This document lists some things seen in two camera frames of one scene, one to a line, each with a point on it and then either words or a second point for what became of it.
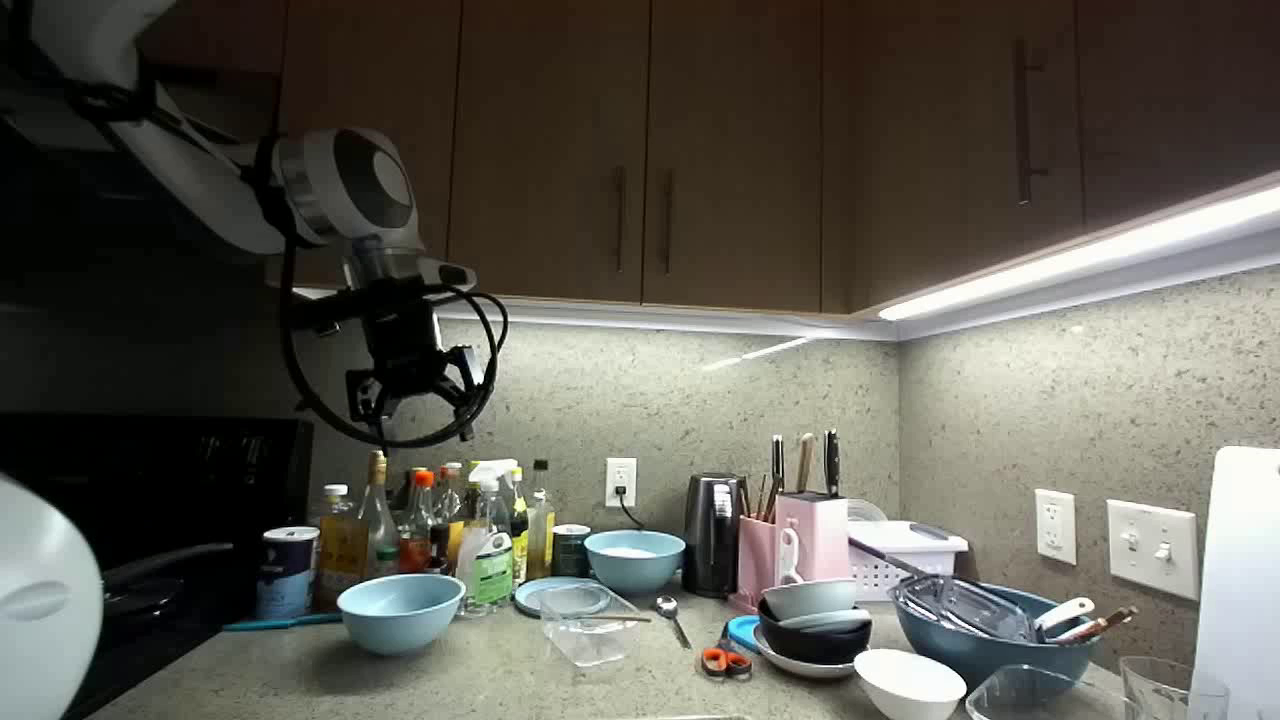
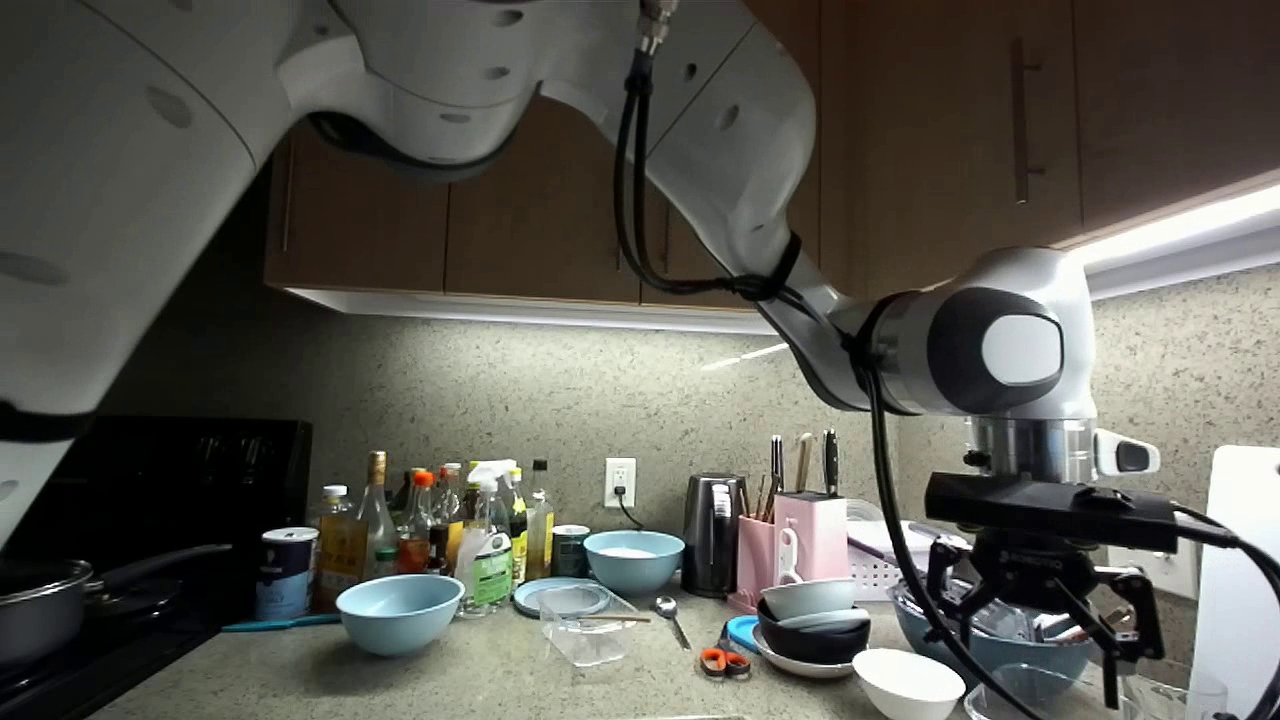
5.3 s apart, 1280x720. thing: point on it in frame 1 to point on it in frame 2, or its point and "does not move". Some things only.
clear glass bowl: x=1029 y=694 does not move
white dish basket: x=889 y=548 does not move
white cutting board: x=1236 y=618 does not move
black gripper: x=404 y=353 to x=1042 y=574
